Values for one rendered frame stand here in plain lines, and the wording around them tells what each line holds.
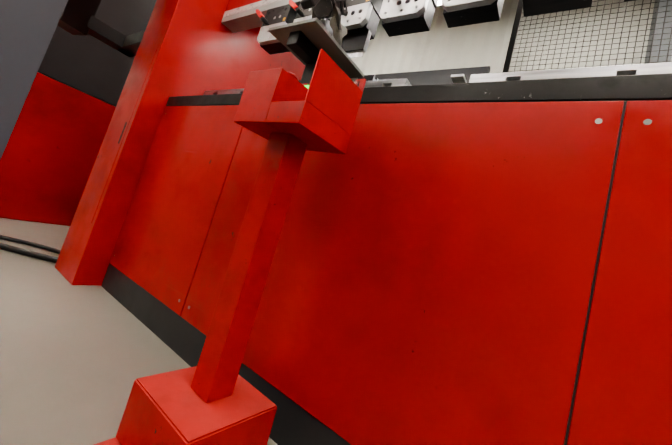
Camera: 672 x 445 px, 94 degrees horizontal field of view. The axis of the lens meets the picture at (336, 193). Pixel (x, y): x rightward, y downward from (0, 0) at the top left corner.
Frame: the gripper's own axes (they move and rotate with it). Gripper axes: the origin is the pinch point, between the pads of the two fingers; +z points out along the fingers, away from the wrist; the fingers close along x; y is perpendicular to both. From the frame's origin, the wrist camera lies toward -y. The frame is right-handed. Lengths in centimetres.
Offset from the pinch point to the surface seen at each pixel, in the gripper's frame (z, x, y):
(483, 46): 38, 78, 524
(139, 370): 69, 16, -80
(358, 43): 0.4, -2.9, 12.6
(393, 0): -10.3, -14.5, 17.0
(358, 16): -7.8, -2.5, 14.8
